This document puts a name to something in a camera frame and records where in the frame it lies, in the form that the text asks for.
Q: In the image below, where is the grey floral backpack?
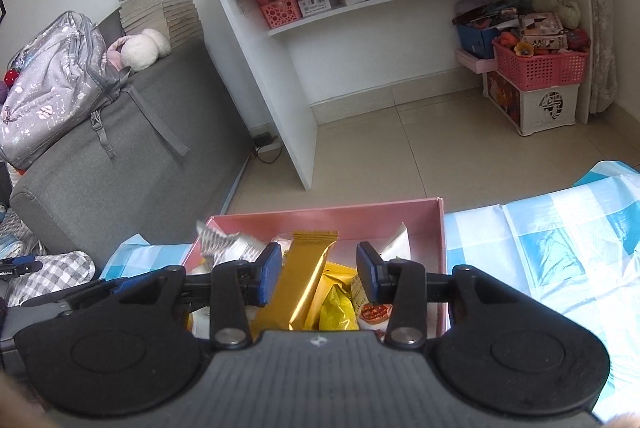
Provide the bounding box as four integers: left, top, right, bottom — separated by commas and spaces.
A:
0, 11, 191, 171

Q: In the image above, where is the pink plastic tray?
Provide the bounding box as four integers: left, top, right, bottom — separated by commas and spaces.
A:
455, 48, 499, 74

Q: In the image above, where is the grey checked cloth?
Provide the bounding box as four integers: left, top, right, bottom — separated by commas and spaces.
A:
7, 250, 97, 309

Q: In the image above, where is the stack of grey books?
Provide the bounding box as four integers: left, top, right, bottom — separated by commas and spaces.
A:
115, 0, 204, 51

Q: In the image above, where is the pink cardboard box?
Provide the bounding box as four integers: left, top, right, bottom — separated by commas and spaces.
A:
187, 196, 449, 342

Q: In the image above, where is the white plastic crate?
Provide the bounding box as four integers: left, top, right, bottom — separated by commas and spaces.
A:
482, 70, 581, 137

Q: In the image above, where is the white nut print snack packet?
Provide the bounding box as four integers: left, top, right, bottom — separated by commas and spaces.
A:
350, 222, 413, 325

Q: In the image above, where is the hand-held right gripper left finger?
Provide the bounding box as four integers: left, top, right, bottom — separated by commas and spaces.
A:
124, 242, 284, 350

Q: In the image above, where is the white shelf desk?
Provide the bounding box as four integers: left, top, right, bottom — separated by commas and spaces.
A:
182, 0, 596, 191

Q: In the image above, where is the blue storage box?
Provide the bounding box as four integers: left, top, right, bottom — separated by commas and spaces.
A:
455, 22, 501, 59

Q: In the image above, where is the small pink perforated basket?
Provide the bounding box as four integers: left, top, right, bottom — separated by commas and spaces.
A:
252, 0, 304, 29

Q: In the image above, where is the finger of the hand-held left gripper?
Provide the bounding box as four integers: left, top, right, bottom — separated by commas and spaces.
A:
22, 272, 169, 309

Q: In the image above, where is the yellow snack packet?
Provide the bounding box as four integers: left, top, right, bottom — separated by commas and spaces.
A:
318, 262, 361, 332

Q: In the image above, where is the printed toy box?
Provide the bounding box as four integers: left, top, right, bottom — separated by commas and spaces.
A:
517, 12, 569, 51

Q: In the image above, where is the pale green plush toy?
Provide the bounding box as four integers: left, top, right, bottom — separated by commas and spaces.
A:
531, 0, 582, 31

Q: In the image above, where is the white striped snack packet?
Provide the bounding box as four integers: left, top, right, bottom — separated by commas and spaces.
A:
196, 220, 267, 269

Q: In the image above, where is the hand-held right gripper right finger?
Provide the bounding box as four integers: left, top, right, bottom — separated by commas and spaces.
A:
356, 241, 507, 350

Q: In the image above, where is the gold snack bar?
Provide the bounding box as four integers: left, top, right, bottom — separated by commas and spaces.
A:
252, 230, 340, 332

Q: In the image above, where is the blue checked plastic tablecloth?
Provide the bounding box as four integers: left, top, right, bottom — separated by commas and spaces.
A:
100, 160, 640, 424

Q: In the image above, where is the lace curtain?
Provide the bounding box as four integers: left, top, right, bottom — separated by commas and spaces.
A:
575, 0, 627, 117

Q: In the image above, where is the power strip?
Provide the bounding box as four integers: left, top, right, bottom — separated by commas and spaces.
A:
250, 133, 284, 155

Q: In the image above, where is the white plush toy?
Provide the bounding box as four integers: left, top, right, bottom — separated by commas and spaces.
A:
107, 28, 173, 72

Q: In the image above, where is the large pink plastic basket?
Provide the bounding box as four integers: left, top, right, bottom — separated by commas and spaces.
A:
492, 35, 590, 91

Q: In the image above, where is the grey sofa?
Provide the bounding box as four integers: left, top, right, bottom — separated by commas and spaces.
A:
10, 10, 254, 269

